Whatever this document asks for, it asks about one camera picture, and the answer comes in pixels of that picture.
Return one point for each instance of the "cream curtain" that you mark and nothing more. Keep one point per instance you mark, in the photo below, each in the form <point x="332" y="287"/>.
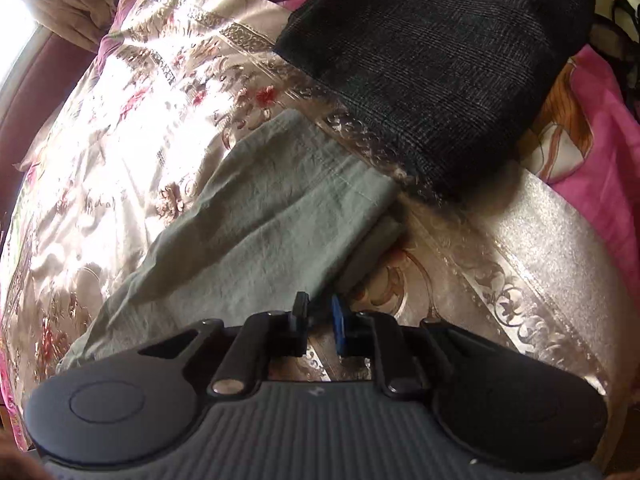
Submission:
<point x="75" y="0"/>

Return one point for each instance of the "dark patterned cloth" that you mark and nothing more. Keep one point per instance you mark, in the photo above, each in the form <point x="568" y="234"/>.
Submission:
<point x="616" y="15"/>

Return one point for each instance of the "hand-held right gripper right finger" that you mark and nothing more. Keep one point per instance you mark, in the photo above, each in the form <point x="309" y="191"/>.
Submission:
<point x="340" y="325"/>

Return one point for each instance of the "shiny floral beige bedspread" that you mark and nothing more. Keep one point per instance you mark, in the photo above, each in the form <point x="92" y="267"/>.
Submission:
<point x="150" y="135"/>

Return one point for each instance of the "black knitted garment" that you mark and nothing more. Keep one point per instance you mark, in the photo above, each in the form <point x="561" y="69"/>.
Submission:
<point x="440" y="75"/>

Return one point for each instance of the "grey-green pants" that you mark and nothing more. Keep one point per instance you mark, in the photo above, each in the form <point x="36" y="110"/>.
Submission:
<point x="250" y="240"/>

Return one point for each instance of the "pink printed blanket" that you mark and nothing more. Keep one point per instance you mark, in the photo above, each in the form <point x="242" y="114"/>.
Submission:
<point x="595" y="125"/>

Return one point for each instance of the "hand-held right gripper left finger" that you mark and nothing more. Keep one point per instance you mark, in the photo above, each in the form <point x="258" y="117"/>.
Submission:
<point x="300" y="310"/>

